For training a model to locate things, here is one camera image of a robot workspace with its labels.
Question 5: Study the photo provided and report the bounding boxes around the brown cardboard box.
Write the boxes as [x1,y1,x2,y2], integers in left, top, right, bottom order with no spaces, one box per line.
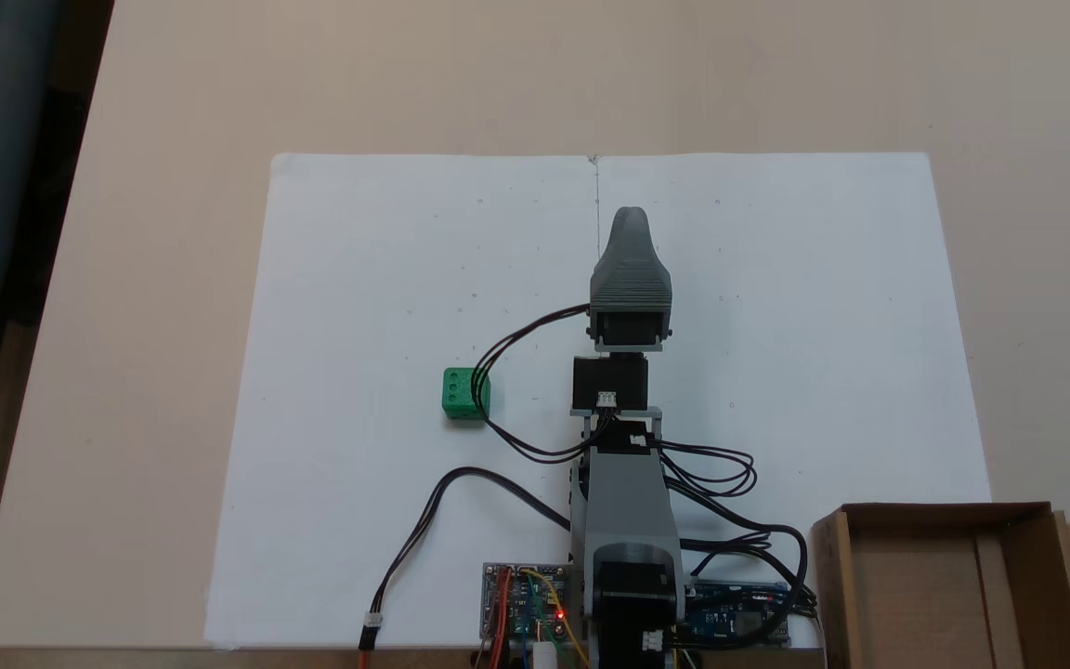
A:
[811,502,1070,669]

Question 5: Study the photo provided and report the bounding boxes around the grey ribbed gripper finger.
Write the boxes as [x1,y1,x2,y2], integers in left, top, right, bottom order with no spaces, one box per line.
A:
[590,206,673,317]

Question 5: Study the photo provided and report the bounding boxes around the blue circuit board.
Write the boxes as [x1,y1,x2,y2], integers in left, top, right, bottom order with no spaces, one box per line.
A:
[684,581,794,649]

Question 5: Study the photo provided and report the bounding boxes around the black gripper servo cable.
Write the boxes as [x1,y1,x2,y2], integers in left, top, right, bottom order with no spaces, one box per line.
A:
[468,303,594,464]

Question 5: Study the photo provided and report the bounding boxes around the black cable with white connector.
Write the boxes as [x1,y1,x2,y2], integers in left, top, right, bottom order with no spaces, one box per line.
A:
[357,466,577,651]

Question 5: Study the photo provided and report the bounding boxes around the green die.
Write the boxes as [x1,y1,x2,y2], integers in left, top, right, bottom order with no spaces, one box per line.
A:
[442,367,491,421]

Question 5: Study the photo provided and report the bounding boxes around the green circuit board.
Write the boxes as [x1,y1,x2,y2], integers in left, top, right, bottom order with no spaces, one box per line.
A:
[481,562,575,644]

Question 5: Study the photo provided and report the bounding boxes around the black arm servo cable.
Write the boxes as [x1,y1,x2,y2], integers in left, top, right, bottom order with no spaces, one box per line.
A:
[658,442,820,651]

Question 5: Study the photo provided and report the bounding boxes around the white paper sheet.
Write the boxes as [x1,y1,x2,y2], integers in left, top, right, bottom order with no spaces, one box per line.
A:
[591,151,994,651]
[203,152,603,651]

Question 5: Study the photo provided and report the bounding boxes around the yellow jumper wire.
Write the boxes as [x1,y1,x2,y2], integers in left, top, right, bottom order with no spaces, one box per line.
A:
[521,569,591,669]

